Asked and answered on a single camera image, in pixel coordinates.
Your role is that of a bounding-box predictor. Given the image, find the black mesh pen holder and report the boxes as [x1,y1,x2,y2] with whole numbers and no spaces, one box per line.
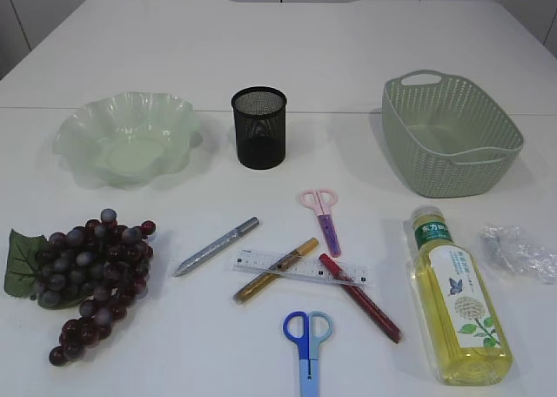
[231,86,287,170]

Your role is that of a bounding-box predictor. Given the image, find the purple artificial grape bunch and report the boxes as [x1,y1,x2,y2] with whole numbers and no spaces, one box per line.
[3,208,157,367]

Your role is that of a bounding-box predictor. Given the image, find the pink purple scissors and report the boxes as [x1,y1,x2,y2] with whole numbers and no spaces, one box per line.
[299,188,341,258]

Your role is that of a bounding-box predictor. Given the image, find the clear plastic ruler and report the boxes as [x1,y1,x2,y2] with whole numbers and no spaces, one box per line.
[232,250,372,287]

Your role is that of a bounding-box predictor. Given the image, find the blue scissors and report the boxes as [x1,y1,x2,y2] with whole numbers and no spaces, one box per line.
[282,311,333,397]

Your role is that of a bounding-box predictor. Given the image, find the green plastic woven basket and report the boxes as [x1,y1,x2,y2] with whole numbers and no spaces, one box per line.
[382,70,524,199]

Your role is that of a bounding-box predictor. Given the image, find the clear plastic sheet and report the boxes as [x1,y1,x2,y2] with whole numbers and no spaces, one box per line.
[480,224,556,285]

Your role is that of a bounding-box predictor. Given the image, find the gold glitter pen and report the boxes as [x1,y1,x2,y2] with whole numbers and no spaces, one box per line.
[233,238,319,305]

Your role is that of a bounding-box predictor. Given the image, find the red glitter pen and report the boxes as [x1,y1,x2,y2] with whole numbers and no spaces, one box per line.
[319,253,402,344]

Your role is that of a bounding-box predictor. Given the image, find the pale green wavy plate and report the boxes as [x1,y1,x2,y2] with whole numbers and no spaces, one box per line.
[53,91,200,187]

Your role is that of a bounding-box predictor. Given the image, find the yellow tea bottle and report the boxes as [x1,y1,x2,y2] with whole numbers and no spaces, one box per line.
[410,205,513,387]

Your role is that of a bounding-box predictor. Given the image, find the silver glitter pen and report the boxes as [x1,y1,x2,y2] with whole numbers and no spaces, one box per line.
[172,217,260,278]

